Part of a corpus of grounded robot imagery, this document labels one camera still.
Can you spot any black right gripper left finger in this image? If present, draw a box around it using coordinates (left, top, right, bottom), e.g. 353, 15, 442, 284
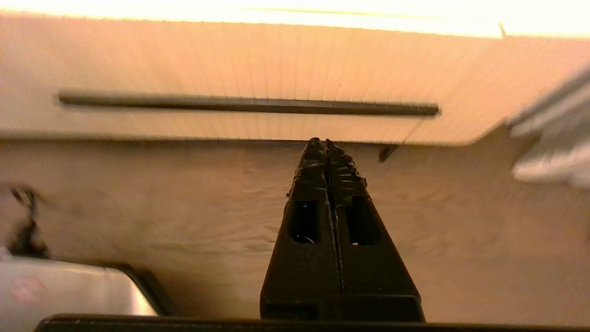
260, 137, 342, 321

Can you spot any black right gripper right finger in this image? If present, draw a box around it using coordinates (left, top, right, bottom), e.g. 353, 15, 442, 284
325, 138, 425, 322

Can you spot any white pull-out drawer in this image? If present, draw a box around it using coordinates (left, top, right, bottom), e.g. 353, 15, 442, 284
0, 13, 507, 146

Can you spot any white TV cabinet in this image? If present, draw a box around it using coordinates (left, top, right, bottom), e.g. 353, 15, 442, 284
0, 0, 590, 148

